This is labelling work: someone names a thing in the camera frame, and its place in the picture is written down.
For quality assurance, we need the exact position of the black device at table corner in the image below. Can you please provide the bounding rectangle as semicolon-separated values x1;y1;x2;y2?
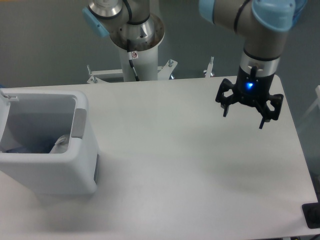
302;202;320;229

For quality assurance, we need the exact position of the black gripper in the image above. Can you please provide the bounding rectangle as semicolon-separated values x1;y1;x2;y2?
215;67;284;129

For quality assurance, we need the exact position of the white furniture edge right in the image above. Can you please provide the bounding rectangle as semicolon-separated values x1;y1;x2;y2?
296;85;320;133

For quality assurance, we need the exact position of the white plastic trash can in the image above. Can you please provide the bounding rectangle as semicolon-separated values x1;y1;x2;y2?
0;88;99;195

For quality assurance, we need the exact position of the metal levelling foot bolt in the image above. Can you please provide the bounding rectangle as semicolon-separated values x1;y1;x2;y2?
203;56;215;78

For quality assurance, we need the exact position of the blue water jug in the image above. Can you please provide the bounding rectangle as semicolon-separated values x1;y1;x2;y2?
292;0;308;26

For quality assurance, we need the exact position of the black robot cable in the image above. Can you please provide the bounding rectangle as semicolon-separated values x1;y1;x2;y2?
126;39;140;82

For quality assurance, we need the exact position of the white pedestal base frame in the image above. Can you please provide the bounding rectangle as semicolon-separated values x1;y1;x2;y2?
86;59;178;84

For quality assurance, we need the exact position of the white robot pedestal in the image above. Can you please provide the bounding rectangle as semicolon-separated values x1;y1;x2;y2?
110;13;165;82

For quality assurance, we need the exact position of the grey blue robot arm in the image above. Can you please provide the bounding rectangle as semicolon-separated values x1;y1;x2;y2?
82;0;296;123

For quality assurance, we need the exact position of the clear plastic water bottle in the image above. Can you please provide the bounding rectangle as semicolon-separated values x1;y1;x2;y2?
5;137;58;154

